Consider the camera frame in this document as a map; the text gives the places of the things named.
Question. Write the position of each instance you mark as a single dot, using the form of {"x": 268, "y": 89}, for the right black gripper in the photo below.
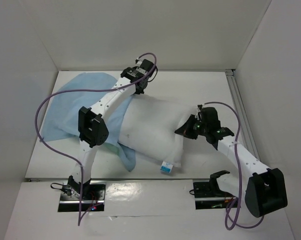
{"x": 194, "y": 127}

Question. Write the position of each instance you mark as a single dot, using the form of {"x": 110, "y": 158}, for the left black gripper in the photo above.
{"x": 138, "y": 92}

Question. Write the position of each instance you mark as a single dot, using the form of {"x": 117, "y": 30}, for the white pillow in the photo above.
{"x": 149, "y": 126}

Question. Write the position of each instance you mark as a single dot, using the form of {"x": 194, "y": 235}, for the light blue pillowcase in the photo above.
{"x": 61, "y": 121}

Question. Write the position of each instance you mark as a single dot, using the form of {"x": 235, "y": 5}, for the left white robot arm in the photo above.
{"x": 93, "y": 131}

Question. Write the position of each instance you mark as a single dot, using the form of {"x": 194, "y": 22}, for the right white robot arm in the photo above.
{"x": 265, "y": 191}

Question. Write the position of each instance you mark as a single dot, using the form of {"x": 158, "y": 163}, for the blue white pillow tag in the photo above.
{"x": 166, "y": 167}

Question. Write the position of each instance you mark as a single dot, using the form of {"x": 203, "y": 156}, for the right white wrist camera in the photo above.
{"x": 199, "y": 115}

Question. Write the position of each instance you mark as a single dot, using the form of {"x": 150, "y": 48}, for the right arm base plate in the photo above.
{"x": 207, "y": 193}

